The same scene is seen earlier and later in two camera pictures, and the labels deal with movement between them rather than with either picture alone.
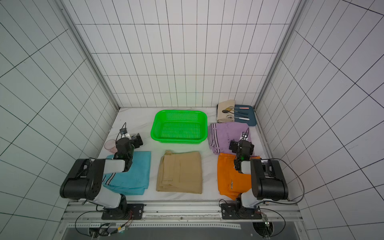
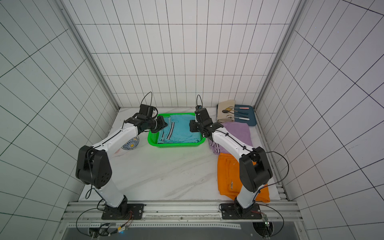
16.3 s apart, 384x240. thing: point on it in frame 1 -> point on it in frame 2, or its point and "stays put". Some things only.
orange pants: x=231 y=182 stays put
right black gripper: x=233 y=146 -> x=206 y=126
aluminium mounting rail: x=91 y=211 stays put
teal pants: x=133 y=182 -> x=178 y=130
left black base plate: x=132 y=212 stays put
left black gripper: x=137 y=144 -> x=162 y=124
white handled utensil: x=243 y=118 stays put
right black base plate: x=237 y=211 stays put
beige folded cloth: x=222 y=117 stays put
